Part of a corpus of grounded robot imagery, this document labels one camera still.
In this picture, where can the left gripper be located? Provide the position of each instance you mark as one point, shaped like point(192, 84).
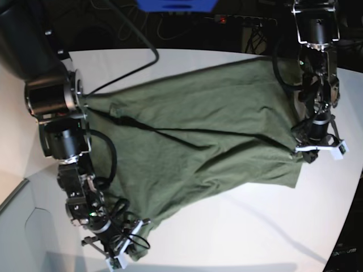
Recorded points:
point(316, 132)

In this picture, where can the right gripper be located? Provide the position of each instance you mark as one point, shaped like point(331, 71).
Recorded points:
point(112, 235)

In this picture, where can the green t-shirt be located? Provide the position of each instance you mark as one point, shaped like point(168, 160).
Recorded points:
point(187, 137)

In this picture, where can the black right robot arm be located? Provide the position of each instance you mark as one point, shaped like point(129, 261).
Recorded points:
point(54, 97)

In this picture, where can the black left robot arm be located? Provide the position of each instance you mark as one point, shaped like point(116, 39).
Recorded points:
point(317, 35)

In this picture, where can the white power strip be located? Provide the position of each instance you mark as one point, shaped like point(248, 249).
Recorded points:
point(245, 21)

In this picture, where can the blue plastic bin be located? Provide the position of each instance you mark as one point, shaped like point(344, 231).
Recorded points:
point(176, 5)

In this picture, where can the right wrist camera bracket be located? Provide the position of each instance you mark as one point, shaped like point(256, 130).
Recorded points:
point(116, 260)

